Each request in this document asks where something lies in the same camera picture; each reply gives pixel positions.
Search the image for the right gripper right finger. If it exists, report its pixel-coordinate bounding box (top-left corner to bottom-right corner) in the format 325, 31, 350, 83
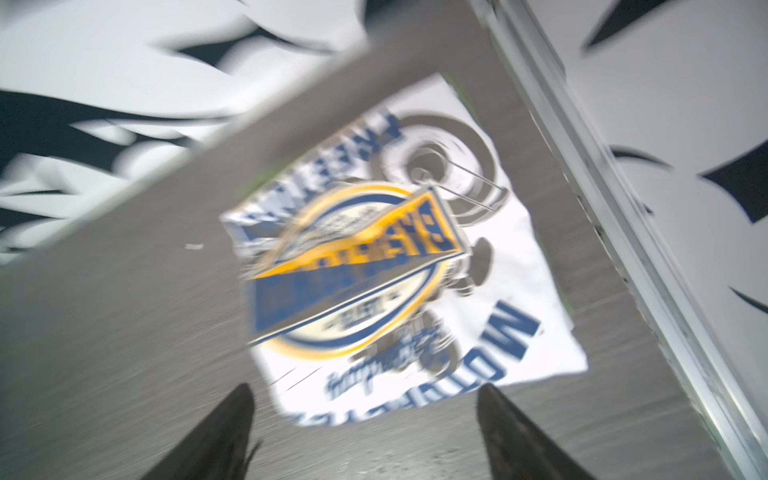
476, 383, 594, 480

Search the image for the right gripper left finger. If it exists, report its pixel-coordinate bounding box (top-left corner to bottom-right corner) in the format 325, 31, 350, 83
143, 383, 262, 480

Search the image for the white grey tank top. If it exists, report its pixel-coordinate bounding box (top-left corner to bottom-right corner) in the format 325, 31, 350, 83
220, 74, 588, 426

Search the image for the green tank top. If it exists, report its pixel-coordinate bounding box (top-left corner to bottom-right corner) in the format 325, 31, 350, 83
239, 71, 577, 319

